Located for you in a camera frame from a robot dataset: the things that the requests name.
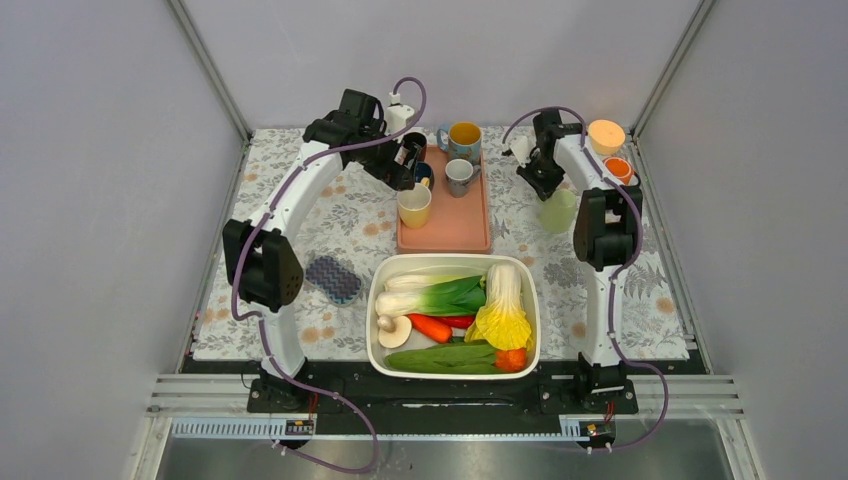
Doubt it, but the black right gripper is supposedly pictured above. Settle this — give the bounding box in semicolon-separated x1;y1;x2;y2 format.
516;152;566;202

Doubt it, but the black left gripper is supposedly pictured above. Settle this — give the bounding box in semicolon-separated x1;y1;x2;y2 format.
353;119;419;190

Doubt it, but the light green mug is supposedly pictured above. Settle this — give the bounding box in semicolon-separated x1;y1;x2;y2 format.
538;189;577;234

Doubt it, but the dark brown mug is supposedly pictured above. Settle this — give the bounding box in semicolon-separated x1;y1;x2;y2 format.
401;131;428;165

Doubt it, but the orange mug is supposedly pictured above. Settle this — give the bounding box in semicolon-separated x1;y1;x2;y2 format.
603;157;636;186

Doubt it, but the dark blue ceramic mug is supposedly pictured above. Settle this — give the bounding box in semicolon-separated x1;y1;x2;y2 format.
414;161;434;190

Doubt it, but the small grey cup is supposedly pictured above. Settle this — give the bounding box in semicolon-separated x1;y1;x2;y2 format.
445;158;481;198

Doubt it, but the light blue butterfly mug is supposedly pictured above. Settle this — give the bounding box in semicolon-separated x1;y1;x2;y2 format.
436;122;482;165

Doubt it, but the yellow mug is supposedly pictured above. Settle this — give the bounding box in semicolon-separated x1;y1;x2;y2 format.
397;183;432;229

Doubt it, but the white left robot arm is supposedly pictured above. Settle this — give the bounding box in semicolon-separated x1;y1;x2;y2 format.
222;89;424;411

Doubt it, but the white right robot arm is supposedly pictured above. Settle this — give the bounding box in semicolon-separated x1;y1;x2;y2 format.
510;106;643;412

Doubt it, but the pale orange upside-down cup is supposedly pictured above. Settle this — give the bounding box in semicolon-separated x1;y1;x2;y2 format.
587;119;626;156

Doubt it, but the salmon pink plastic tray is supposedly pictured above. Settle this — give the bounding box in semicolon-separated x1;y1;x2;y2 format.
396;146;492;254

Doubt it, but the toy bok choy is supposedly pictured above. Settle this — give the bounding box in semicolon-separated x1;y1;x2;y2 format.
374;287;486;317

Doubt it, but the toy napa cabbage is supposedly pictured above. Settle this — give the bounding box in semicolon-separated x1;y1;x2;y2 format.
464;263;534;351

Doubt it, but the toy white leek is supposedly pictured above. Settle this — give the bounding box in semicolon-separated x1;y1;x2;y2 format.
384;274;482;292

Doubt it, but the blue zigzag sponge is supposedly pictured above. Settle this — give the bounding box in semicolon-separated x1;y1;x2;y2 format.
305;255;363;306

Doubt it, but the toy red chili pepper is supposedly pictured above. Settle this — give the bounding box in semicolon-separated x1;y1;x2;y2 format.
437;315;475;330

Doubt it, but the white rectangular vegetable bin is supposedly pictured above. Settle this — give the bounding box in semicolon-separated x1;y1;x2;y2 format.
366;254;541;380

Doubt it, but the toy orange tomato piece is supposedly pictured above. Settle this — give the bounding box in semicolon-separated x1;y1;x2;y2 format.
493;348;527;373

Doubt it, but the toy orange carrot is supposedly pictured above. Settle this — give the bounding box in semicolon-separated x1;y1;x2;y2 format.
407;313;453;344

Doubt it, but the toy green leafy vegetable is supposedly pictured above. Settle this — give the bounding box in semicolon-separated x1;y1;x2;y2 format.
385;341;503;375

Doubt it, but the toy mushroom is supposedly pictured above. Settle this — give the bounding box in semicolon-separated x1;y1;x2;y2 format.
377;315;413;349

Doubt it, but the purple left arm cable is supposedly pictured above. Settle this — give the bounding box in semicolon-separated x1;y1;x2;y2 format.
229;76;429;476

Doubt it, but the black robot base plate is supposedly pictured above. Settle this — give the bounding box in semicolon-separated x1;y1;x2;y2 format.
246;361;638;436

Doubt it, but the aluminium front rail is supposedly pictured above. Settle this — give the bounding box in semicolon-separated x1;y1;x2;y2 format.
146;375;744;442

